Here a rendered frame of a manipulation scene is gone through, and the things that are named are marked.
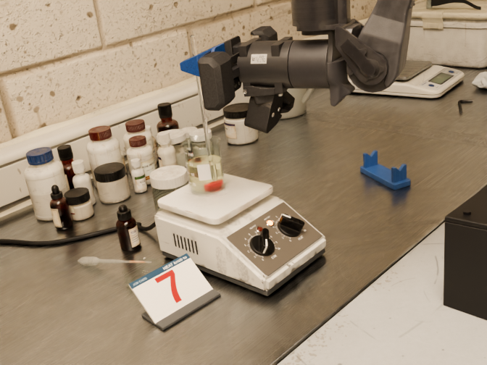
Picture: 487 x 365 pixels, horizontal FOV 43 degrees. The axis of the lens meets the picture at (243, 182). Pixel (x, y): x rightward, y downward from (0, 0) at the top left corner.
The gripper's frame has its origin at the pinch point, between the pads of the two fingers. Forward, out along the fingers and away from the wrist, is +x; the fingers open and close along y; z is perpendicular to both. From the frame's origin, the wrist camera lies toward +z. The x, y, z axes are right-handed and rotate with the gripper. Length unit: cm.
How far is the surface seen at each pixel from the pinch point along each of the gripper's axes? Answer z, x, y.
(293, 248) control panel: 22.7, -11.7, -4.6
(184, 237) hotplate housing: 21.2, 2.6, -7.6
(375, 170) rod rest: 25.3, -14.7, 27.4
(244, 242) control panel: 20.5, -6.6, -8.2
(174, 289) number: 24.2, 0.4, -15.0
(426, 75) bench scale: 23, -15, 81
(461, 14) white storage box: 12, -21, 99
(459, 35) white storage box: 18, -20, 101
